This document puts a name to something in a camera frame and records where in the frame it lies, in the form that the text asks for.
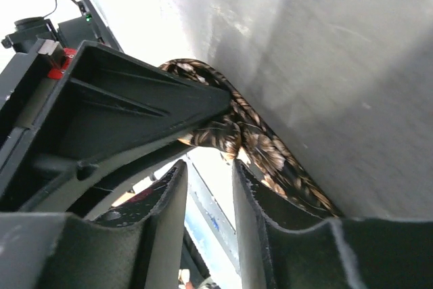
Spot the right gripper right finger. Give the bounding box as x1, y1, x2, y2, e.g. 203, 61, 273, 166
233, 160, 432, 288

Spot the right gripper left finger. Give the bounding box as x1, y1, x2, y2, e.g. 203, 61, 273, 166
1, 160, 187, 288

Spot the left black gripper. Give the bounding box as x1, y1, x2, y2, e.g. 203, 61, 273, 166
1, 19, 230, 211

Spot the brown floral tie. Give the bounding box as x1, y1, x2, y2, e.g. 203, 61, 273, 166
159, 58, 343, 218

